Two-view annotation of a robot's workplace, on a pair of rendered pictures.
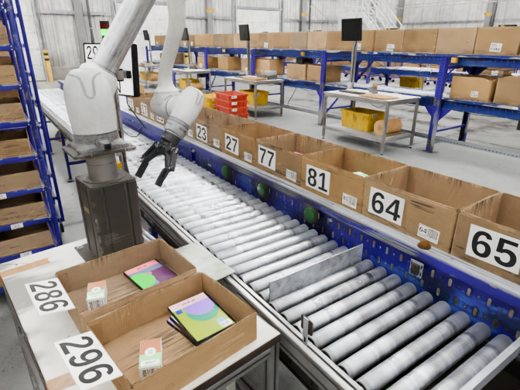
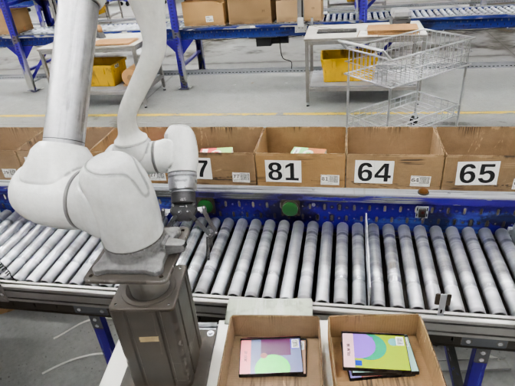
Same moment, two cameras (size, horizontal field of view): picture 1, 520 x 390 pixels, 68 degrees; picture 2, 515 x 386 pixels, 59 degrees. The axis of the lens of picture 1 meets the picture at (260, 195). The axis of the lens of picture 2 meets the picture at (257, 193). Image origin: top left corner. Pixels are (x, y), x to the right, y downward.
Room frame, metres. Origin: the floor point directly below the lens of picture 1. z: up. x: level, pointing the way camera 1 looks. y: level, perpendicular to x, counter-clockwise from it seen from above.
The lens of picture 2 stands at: (0.49, 1.01, 1.91)
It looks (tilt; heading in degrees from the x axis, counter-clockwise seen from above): 31 degrees down; 317
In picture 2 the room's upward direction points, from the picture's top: 5 degrees counter-clockwise
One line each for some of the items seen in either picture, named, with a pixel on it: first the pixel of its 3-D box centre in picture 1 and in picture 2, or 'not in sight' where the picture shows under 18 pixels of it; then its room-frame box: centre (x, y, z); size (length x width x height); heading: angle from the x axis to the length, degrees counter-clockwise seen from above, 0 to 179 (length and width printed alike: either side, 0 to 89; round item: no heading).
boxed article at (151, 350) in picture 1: (151, 358); not in sight; (0.79, 0.29, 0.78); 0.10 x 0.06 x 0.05; 13
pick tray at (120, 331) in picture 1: (174, 331); (385, 378); (0.87, 0.24, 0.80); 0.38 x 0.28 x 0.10; 133
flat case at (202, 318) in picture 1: (201, 316); (374, 351); (0.94, 0.18, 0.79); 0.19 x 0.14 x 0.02; 38
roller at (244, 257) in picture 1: (272, 248); (293, 259); (1.47, -0.05, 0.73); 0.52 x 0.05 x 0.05; 125
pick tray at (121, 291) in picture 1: (128, 282); (271, 377); (1.11, 0.45, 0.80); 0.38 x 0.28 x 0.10; 130
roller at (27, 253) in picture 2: (168, 176); (37, 245); (2.43, 0.61, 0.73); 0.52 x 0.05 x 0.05; 125
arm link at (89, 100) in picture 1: (89, 100); (117, 197); (1.42, 0.61, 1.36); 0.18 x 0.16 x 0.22; 26
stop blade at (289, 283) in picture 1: (319, 271); (367, 254); (1.23, -0.22, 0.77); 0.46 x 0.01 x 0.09; 125
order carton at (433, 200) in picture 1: (425, 204); (391, 157); (1.40, -0.66, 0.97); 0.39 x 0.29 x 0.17; 35
